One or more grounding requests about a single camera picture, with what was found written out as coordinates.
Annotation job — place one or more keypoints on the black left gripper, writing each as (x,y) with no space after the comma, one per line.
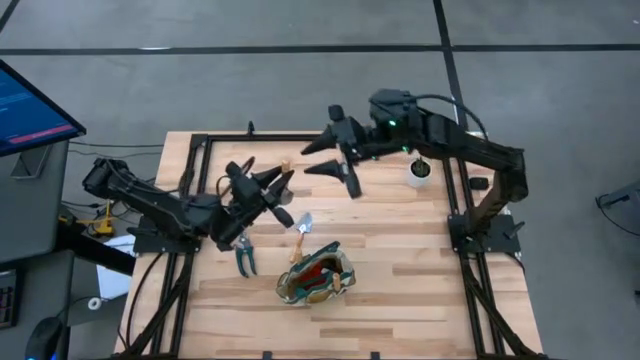
(245,205)

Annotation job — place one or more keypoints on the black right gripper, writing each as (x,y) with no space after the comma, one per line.
(357,142)

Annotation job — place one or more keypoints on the green beige gardening bag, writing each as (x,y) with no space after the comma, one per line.
(292,290)

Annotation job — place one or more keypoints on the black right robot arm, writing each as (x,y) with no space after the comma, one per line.
(480,150)

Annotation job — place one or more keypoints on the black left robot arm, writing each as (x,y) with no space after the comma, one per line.
(150,202)

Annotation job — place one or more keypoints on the white potted succulent plant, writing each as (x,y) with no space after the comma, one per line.
(414,179)

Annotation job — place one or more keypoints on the red cloth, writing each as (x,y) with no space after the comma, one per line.
(315,276)

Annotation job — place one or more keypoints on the small black box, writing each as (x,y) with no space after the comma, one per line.
(479,183)

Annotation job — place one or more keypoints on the yellow clamp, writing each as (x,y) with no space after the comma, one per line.
(105,227)

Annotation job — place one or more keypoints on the white paper sheet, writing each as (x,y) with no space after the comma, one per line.
(112,280)

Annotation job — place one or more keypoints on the black desk leg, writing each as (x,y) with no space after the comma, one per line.
(95,252)

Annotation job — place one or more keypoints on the white tape roll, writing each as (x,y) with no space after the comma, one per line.
(89,303)

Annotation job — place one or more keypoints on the grey cart top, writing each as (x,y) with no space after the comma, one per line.
(35,210)

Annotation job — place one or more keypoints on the blue computer monitor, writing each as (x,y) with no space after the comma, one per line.
(30,115)

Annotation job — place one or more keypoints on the black computer mouse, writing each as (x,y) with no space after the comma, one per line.
(44,340)

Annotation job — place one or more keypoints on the black keyboard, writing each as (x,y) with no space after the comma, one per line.
(7,300)

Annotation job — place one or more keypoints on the grey floor stand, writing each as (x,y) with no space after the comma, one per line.
(625,200)

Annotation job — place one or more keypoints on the black aluminium rig frame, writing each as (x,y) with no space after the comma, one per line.
(325,137)

